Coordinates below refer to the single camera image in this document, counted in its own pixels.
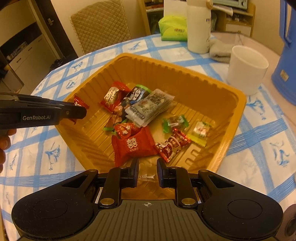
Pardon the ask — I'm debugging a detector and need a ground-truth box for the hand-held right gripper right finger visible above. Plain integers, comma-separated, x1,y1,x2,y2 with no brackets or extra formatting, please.
157,158,236,209

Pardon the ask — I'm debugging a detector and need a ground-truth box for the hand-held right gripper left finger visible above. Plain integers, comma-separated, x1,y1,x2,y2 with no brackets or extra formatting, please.
60,159,139,209

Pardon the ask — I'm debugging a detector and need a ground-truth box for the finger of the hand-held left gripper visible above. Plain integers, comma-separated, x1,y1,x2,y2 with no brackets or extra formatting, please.
0,105,88,127
0,92,75,109

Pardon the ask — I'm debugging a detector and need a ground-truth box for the dark red twisted candy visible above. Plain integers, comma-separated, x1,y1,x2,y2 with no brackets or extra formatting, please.
154,141,178,163

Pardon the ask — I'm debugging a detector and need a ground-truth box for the large square red snack packet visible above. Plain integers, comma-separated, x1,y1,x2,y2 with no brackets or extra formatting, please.
111,126,158,167

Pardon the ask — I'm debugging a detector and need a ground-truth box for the small red candy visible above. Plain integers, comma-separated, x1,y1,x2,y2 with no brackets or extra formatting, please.
169,129,192,149

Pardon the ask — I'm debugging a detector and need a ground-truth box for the shiny red candy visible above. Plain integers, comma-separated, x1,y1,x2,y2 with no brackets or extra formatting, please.
114,123,140,139

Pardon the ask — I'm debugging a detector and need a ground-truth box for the green candy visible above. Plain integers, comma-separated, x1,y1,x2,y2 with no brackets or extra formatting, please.
162,115,189,134

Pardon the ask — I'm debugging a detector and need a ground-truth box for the yellow-green candy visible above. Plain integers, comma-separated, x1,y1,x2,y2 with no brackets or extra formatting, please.
187,120,212,147

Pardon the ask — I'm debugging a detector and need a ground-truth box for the grey snack packet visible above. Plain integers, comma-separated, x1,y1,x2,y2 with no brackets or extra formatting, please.
125,88,175,128

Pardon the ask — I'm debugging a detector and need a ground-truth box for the red packet with white label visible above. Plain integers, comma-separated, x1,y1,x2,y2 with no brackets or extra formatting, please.
99,81,132,114

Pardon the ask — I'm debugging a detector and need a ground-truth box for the dark peanut snack packet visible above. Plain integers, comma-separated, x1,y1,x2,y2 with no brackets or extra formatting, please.
103,84,152,135

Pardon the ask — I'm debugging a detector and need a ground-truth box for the orange plastic tray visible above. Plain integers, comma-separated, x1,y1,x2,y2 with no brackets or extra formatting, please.
54,53,247,202

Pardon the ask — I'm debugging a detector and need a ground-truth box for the person's left hand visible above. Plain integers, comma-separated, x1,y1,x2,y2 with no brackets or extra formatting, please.
0,128,17,174

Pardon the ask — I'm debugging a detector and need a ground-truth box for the dark door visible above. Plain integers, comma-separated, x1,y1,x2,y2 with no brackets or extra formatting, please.
28,0,79,58

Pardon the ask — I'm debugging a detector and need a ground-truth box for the beige quilted chair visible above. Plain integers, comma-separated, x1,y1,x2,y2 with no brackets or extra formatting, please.
70,0,131,55

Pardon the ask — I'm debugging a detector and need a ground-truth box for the grey cloth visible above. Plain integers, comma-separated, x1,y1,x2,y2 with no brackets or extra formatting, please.
208,38,234,63

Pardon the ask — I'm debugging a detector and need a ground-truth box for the white cup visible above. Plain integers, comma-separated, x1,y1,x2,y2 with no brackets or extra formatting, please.
226,45,269,95

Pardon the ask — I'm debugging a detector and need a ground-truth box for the green tissue pack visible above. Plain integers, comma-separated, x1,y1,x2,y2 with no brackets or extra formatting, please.
158,15,188,42

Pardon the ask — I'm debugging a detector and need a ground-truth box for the white thermos bottle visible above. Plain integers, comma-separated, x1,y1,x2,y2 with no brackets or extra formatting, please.
186,0,212,54

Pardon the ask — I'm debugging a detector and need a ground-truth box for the wooden shelf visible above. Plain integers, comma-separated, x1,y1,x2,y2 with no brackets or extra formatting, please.
139,0,256,37

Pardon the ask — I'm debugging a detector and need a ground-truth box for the blue thermos jug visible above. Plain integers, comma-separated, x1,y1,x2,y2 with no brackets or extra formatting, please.
271,0,296,106

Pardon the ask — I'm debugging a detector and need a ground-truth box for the light blue toaster oven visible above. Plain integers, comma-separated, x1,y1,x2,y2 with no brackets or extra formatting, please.
211,0,249,10

